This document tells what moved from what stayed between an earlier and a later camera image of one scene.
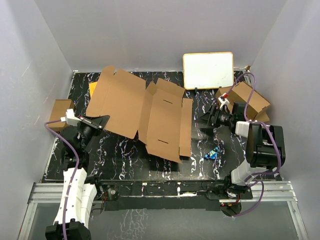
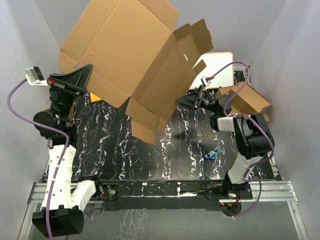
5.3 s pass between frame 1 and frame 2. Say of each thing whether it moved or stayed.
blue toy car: stayed
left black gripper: moved
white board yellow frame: stayed
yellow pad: moved
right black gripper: moved
